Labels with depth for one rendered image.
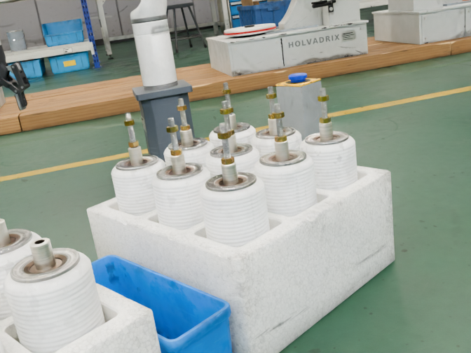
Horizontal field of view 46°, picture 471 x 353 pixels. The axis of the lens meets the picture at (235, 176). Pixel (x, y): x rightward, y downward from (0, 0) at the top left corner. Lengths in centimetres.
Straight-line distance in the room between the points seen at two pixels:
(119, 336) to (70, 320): 6
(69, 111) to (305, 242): 220
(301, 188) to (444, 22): 277
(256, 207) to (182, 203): 13
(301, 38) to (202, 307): 248
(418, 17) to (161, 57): 225
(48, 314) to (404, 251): 71
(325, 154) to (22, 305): 53
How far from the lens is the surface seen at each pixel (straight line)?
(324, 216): 87
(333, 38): 323
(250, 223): 79
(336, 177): 95
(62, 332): 65
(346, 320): 92
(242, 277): 75
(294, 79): 119
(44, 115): 292
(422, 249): 113
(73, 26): 608
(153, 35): 146
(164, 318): 91
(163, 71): 147
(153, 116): 146
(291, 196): 86
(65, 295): 63
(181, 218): 87
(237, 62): 305
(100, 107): 290
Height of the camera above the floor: 51
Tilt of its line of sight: 18 degrees down
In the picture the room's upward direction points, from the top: 8 degrees counter-clockwise
